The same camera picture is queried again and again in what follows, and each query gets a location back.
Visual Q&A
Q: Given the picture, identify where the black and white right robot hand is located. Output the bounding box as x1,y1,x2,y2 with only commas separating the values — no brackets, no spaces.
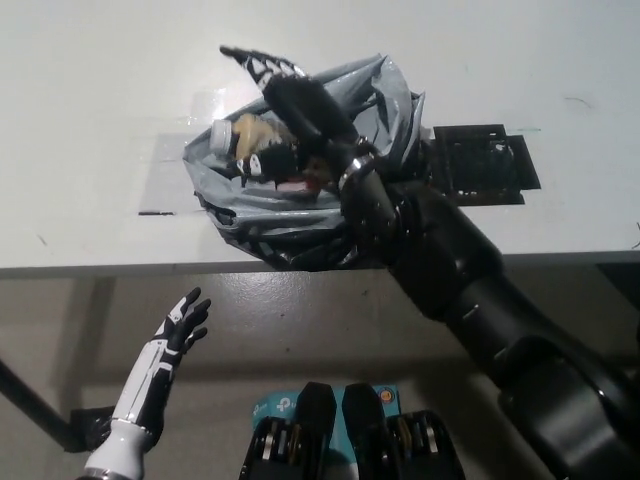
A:
218,44,362,189

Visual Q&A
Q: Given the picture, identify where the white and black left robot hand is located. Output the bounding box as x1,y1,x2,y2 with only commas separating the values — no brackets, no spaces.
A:
110,287,212,435

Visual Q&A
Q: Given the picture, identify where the beige protein shake bottle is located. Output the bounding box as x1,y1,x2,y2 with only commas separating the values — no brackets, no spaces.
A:
209,112,299,169

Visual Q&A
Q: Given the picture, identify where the pink item inside bag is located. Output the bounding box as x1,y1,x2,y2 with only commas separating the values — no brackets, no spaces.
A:
272,169,326,196

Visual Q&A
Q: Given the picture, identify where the grey plastic bag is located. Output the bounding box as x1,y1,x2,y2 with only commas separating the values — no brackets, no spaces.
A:
181,53,434,274

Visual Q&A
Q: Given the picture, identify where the teal router box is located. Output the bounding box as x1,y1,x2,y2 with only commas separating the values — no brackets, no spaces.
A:
249,384,401,480

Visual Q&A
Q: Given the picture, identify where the black table leg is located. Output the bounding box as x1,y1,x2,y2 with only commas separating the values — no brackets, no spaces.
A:
0,357,84,451

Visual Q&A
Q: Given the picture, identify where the clear tape patch on table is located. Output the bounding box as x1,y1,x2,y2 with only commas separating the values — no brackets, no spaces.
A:
137,132,221,216

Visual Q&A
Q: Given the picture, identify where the black tape square marker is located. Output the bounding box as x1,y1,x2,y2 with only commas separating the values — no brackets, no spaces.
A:
430,122,542,206

